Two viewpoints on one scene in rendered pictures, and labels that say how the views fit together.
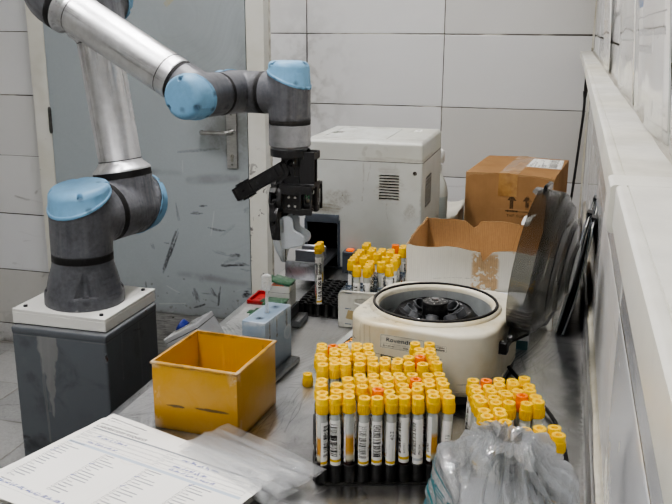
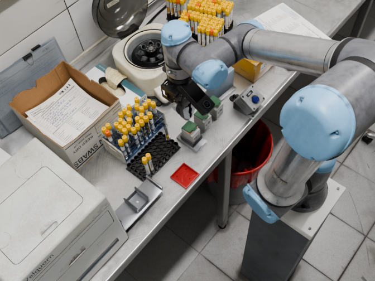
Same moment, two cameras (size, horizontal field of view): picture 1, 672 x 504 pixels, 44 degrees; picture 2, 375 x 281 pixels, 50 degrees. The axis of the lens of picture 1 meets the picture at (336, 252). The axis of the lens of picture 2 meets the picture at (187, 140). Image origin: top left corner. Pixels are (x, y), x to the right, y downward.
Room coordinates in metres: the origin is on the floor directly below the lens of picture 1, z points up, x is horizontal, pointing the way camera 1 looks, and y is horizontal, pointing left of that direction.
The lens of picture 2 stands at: (2.16, 0.46, 2.03)
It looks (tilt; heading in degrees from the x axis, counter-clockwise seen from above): 57 degrees down; 210
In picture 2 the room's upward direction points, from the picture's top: 6 degrees counter-clockwise
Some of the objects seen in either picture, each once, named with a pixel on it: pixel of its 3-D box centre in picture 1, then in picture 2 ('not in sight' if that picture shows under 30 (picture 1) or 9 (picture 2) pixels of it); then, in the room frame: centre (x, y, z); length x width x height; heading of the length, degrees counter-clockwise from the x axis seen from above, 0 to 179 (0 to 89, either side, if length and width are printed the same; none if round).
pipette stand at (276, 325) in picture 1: (267, 341); (220, 82); (1.28, 0.11, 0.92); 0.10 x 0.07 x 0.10; 159
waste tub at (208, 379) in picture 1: (216, 382); (251, 56); (1.11, 0.17, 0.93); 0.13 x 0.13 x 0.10; 71
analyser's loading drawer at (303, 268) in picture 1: (313, 256); (131, 206); (1.82, 0.05, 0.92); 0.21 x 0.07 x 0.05; 165
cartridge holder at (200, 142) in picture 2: (281, 312); (191, 137); (1.51, 0.10, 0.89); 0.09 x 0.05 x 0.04; 75
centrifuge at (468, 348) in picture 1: (424, 334); (155, 62); (1.28, -0.14, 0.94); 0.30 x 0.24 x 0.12; 66
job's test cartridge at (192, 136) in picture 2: (281, 299); (191, 133); (1.51, 0.10, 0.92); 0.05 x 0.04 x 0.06; 75
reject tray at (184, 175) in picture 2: (268, 298); (184, 175); (1.64, 0.14, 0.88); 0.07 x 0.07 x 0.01; 75
